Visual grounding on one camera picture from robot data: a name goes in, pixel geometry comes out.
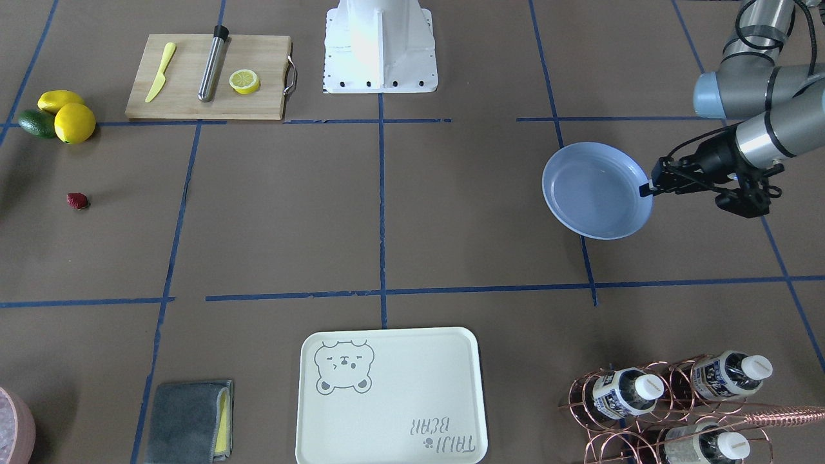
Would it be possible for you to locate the blue plate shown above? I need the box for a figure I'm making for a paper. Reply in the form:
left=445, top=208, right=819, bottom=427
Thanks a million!
left=541, top=142, right=654, bottom=240

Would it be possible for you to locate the grey folded cloth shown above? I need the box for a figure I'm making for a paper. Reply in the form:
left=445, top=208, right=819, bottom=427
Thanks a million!
left=144, top=379, right=235, bottom=463

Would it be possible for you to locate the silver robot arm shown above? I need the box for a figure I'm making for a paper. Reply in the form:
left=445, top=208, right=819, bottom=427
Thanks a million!
left=639, top=1, right=824, bottom=219

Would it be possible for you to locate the green lime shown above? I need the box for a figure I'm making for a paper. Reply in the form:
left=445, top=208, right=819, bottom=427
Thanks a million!
left=17, top=110, right=57, bottom=140

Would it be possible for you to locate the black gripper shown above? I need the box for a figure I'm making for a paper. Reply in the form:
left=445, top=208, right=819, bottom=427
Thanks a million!
left=639, top=132, right=784, bottom=219

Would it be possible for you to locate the yellow plastic knife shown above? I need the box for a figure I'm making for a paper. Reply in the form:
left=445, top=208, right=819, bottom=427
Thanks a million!
left=144, top=42, right=177, bottom=103

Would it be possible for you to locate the cream bear tray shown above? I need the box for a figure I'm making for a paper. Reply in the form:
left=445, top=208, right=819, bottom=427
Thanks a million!
left=295, top=327, right=489, bottom=463

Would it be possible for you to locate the pink bowl of ice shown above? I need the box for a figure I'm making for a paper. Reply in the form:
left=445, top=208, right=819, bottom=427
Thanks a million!
left=1, top=387, right=36, bottom=463

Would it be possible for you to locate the copper wire bottle rack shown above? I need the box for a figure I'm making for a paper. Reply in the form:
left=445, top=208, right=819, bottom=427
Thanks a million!
left=559, top=353, right=823, bottom=463

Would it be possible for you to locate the red strawberry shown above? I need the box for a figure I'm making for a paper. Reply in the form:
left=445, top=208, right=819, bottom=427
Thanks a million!
left=66, top=193, right=90, bottom=209

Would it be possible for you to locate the yellow lemon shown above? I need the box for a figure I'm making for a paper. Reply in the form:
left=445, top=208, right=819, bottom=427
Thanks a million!
left=37, top=89, right=85, bottom=115
left=54, top=102, right=97, bottom=144

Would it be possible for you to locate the dark drink bottle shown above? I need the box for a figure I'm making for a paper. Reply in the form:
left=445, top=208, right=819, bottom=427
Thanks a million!
left=661, top=422, right=752, bottom=463
left=587, top=368, right=665, bottom=421
left=689, top=351, right=774, bottom=401

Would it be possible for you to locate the wooden cutting board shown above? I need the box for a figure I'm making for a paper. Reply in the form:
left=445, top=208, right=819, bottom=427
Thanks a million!
left=124, top=34, right=293, bottom=121

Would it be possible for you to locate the steel muddler rod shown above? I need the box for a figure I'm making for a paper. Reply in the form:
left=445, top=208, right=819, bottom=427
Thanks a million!
left=197, top=24, right=229, bottom=102

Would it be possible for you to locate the lemon half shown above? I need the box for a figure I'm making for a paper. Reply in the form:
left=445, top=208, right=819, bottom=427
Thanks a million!
left=229, top=70, right=260, bottom=95

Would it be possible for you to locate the white pillar with base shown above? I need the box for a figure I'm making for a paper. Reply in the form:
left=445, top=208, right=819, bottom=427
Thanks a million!
left=322, top=1, right=439, bottom=94

